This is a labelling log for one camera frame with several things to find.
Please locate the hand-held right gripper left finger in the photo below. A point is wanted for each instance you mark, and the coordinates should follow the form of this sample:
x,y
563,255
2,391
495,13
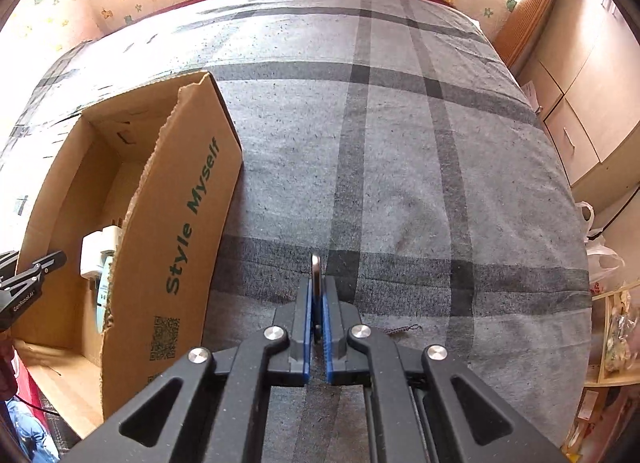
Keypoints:
x,y
306,343

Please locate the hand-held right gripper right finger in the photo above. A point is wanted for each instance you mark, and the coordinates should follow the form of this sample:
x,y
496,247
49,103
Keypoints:
x,y
327,343

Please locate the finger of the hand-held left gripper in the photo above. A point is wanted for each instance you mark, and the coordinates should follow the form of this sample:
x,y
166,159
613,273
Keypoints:
x,y
7,259
45,263

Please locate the large white charger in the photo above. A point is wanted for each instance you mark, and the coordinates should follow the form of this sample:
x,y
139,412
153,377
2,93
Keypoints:
x,y
92,258

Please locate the teal tube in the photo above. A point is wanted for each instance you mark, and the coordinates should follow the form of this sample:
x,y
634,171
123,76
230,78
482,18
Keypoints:
x,y
103,293

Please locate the cardboard box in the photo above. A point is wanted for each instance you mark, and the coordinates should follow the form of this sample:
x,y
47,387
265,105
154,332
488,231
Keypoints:
x,y
190,223

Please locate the person's leg in jeans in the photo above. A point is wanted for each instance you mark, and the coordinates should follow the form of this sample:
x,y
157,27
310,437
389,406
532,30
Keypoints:
x,y
30,428

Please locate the wooden shelf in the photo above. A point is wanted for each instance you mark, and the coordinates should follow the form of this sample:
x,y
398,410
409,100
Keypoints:
x,y
615,343

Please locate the white plastic bag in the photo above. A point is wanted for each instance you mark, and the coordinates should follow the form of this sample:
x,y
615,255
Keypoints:
x,y
592,220
605,265

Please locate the white and red paper bag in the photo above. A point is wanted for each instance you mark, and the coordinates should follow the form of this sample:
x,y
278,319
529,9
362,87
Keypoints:
x,y
530,95

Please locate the beige wardrobe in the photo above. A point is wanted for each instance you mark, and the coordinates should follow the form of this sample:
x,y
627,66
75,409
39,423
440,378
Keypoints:
x,y
590,93

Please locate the rolled brown mat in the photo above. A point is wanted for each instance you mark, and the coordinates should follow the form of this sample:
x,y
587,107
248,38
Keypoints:
x,y
535,8

